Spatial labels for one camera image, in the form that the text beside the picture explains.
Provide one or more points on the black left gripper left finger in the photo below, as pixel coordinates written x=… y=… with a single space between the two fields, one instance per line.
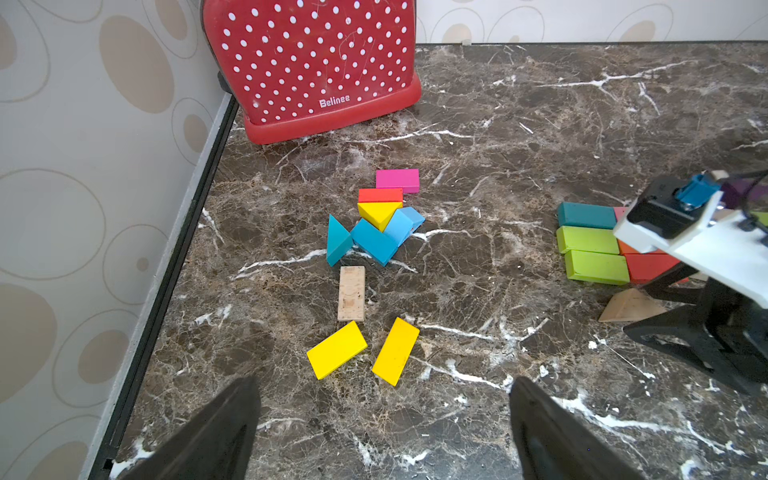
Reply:
x=215 y=444

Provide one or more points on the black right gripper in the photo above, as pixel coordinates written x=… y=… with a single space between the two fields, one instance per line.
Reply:
x=730 y=347

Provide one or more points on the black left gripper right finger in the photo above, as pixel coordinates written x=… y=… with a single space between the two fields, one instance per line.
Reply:
x=551 y=444

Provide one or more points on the natural wood triangular block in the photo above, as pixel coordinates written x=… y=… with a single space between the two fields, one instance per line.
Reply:
x=631 y=305

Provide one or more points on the red rectangular block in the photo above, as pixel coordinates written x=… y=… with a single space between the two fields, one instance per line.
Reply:
x=644 y=268
x=376 y=195

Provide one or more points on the lime green block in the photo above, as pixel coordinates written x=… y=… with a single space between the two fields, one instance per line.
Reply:
x=596 y=267
x=573 y=238

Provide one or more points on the orange-red rectangular block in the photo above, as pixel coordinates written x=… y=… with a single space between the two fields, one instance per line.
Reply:
x=625 y=249

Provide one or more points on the pink rectangular block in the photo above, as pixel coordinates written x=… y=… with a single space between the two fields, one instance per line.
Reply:
x=620 y=212

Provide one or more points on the purple triangular block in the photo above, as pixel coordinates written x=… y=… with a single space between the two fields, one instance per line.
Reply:
x=734 y=190

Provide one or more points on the teal rectangular block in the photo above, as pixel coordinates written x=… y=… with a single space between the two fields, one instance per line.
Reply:
x=586 y=216
x=374 y=242

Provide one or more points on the yellow rectangular block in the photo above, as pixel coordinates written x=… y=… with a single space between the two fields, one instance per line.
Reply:
x=395 y=352
x=336 y=350

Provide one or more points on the teal triangular block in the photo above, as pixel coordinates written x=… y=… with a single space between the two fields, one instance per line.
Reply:
x=339 y=241

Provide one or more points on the magenta rectangular block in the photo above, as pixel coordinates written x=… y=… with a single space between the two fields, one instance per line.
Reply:
x=408 y=180

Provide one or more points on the light blue triangular block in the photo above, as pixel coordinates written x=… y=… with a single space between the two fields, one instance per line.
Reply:
x=403 y=224

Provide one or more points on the yellow triangular block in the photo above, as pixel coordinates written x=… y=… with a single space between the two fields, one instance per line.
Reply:
x=378 y=214

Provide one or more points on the red polka dot toy toaster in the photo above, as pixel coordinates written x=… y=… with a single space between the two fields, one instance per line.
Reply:
x=303 y=67

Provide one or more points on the black corner frame post left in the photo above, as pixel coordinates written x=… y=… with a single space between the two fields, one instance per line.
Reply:
x=120 y=404

